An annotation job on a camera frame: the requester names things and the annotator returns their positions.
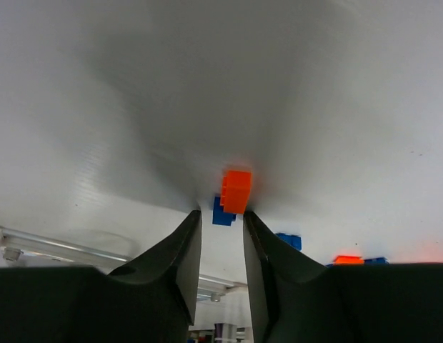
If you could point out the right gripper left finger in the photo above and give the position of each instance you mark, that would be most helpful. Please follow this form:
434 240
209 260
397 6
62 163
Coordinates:
152 298

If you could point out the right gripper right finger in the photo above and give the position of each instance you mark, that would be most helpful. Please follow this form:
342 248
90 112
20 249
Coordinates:
296 299

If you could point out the small orange blue lego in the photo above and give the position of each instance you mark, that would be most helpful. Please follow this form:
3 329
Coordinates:
233 199

